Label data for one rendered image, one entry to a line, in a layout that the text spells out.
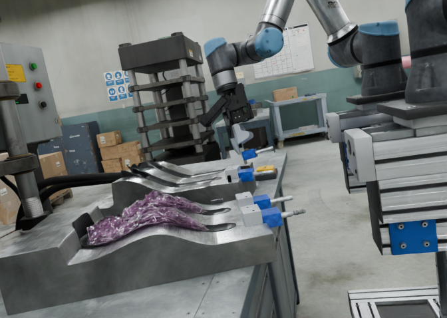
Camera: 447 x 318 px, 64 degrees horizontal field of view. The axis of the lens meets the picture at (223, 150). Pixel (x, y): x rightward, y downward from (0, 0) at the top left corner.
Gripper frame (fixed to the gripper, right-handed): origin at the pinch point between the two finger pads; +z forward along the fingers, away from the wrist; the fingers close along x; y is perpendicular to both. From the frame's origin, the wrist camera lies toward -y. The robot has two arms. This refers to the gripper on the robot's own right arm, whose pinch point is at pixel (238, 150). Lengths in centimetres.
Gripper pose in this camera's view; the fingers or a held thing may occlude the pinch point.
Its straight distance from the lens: 112.5
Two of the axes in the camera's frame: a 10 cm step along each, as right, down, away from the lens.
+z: 2.8, 9.6, -0.3
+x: 2.5, -0.5, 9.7
